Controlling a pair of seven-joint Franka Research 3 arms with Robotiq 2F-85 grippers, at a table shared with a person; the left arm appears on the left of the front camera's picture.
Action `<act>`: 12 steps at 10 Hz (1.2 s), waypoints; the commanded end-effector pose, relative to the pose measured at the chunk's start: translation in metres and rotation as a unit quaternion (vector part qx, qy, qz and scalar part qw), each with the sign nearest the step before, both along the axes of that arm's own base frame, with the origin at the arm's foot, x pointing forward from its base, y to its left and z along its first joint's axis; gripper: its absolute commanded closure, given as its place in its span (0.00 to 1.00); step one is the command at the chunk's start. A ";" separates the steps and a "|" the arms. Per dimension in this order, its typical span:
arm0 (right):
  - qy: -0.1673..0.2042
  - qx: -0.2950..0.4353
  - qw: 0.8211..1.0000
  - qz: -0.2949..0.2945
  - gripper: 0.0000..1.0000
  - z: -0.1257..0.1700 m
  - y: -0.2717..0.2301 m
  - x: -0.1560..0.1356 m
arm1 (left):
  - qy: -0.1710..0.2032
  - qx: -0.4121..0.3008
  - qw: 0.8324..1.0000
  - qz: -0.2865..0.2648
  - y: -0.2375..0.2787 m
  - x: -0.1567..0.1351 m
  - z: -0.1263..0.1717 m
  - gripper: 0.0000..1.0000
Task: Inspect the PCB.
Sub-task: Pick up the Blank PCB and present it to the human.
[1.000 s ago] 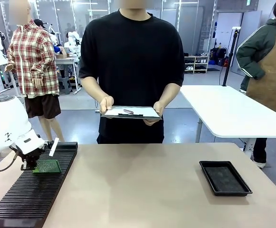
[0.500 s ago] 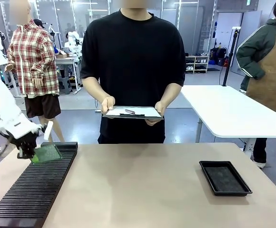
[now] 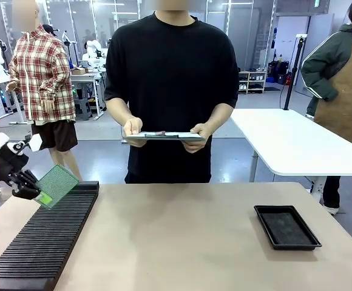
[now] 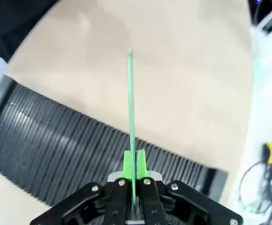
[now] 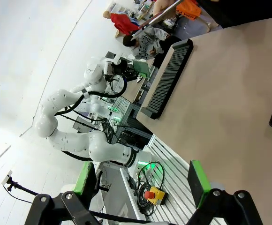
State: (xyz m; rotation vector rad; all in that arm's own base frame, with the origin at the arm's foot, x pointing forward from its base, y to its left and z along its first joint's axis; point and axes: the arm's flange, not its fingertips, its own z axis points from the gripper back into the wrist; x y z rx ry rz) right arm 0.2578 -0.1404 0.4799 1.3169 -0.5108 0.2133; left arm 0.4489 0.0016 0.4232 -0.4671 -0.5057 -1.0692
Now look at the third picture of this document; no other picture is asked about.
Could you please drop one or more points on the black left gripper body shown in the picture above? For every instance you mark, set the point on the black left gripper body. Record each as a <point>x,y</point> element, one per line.
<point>4,165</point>

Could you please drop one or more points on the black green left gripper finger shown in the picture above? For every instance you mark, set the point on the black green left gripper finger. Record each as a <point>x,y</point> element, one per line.
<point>25,191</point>
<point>27,176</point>

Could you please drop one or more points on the green perforated PCB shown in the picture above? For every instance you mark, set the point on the green perforated PCB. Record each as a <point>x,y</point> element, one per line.
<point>58,182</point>

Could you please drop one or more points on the person's left forearm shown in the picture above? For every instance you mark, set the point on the person's left forearm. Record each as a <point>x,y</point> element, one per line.
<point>221,116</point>

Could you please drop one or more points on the person's right forearm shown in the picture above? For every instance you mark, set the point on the person's right forearm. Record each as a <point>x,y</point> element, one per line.
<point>119,110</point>

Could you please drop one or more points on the black slotted PCB rack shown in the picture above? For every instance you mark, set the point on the black slotted PCB rack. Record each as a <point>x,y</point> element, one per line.
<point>42,236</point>

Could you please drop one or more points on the person's right hand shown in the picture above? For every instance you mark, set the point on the person's right hand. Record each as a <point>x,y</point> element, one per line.
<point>133,127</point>

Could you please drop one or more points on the person's left hand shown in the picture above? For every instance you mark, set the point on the person's left hand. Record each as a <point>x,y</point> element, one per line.
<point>200,135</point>

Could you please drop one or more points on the white height-adjustable desk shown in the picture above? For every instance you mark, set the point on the white height-adjustable desk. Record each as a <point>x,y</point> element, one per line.
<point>0,80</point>

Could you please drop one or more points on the grey step stool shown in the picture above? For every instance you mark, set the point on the grey step stool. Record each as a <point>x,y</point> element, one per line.
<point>82,104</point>

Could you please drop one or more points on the mannequin in plaid shirt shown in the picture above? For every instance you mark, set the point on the mannequin in plaid shirt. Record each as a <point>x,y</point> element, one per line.
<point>42,78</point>

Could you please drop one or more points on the white background desk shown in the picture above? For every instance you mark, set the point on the white background desk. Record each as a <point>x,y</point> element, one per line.
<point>86,79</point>

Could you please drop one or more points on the cardboard box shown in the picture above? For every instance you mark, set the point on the cardboard box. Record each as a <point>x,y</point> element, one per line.
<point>79,71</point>

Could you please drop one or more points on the person in black T-shirt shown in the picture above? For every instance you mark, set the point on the person in black T-shirt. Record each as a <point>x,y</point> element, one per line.
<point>171,75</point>

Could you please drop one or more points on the black plastic tray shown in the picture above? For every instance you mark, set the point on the black plastic tray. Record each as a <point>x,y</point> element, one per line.
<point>265,230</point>

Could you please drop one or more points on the low shoe shelf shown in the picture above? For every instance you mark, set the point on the low shoe shelf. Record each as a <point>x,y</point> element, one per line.
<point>252,82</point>

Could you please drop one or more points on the white table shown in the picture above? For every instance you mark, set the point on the white table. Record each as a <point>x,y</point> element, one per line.
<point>291,142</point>

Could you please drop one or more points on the black tripod pole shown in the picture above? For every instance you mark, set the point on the black tripod pole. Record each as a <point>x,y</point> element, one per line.
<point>294,72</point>

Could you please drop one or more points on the person in brown apron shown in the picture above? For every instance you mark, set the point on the person in brown apron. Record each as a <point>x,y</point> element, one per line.
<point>343,78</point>

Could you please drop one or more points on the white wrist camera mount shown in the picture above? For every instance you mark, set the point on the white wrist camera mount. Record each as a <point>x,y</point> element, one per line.
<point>35,143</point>

